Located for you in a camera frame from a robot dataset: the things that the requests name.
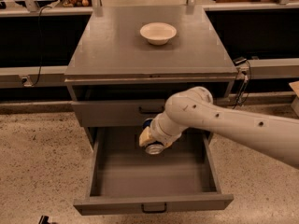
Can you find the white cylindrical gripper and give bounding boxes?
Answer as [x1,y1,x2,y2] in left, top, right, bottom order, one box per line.
[139,112,187,148]

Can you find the blue pepsi can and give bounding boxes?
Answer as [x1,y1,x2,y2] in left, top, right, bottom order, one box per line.
[142,119,164,155]

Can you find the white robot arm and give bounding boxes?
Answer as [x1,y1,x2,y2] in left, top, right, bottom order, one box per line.
[139,87,299,168]

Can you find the open grey middle drawer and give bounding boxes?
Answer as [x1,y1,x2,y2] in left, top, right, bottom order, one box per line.
[74,127,234,216]

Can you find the closed grey top drawer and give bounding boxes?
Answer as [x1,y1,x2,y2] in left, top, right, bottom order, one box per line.
[72,99,165,127]

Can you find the grey drawer cabinet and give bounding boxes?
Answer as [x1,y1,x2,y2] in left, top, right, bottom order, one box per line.
[64,6,236,142]

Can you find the white ceramic bowl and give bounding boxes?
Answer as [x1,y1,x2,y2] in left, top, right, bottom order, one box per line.
[140,22,177,46]

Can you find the black object on floor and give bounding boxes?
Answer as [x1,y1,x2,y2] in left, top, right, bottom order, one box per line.
[38,216,50,224]

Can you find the black top drawer handle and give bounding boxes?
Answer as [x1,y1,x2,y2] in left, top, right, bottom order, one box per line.
[138,106,164,115]

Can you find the black drawer handle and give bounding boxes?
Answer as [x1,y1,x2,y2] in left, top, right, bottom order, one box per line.
[138,106,164,115]
[141,203,167,214]

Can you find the black middle drawer handle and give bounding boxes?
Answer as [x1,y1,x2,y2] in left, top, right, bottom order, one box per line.
[141,203,167,214]

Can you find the black cables at right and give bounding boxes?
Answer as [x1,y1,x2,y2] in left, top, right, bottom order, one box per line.
[232,59,252,110]

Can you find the small black device on rail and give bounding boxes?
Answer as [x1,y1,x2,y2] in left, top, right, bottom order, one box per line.
[233,57,247,66]

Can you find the black hanging power cable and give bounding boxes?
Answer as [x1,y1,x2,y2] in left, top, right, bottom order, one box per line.
[31,5,53,87]

